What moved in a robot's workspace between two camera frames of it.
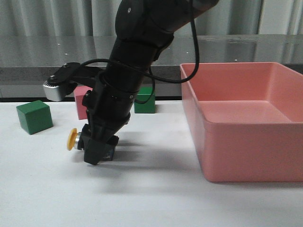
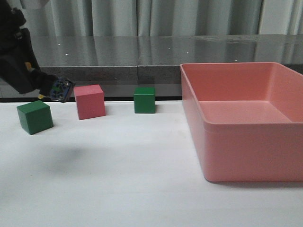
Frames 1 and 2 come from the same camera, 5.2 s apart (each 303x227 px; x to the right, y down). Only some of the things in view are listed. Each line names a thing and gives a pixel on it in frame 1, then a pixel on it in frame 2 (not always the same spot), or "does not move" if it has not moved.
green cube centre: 143,95 does not move
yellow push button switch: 75,139 -> 61,89
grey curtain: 25,18 does not move
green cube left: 35,116 does not move
